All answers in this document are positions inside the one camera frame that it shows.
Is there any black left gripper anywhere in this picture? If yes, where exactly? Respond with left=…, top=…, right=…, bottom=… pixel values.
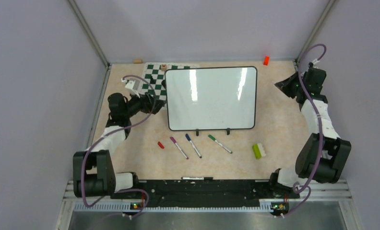
left=123, top=89, right=166, bottom=118

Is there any white whiteboard black frame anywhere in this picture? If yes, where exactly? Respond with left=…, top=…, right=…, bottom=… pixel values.
left=165, top=66, right=258, bottom=132

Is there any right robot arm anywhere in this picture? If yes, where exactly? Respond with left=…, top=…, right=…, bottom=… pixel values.
left=268, top=66, right=351, bottom=197

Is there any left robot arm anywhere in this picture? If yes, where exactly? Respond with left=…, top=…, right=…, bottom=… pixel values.
left=72, top=93, right=166, bottom=198

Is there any black sparkly microphone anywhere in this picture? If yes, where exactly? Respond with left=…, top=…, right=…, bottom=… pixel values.
left=146, top=74, right=166, bottom=94

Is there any green white chess mat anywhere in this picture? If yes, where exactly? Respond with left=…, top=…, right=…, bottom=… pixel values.
left=137, top=62, right=200, bottom=101

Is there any pink capped marker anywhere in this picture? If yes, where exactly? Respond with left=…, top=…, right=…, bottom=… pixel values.
left=170, top=136, right=189, bottom=160

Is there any orange block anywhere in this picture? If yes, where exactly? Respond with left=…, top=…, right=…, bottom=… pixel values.
left=263, top=56, right=270, bottom=66

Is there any blue capped marker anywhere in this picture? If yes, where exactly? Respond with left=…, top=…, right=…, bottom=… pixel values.
left=185, top=133, right=202, bottom=159

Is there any wooden cork piece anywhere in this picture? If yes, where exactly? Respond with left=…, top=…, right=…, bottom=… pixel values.
left=133, top=59, right=143, bottom=64

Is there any green capped marker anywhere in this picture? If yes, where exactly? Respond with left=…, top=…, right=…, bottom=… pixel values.
left=208, top=134, right=233, bottom=154

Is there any green lego brick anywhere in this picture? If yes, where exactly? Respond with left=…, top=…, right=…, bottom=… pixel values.
left=252, top=143, right=266, bottom=160

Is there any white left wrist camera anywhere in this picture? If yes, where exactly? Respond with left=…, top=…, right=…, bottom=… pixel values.
left=121, top=79, right=140, bottom=97

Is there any marker on base rail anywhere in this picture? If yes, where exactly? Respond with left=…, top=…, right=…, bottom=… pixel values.
left=181, top=177, right=214, bottom=181

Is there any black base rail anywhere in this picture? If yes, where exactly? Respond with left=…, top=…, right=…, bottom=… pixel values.
left=110, top=177, right=300, bottom=208

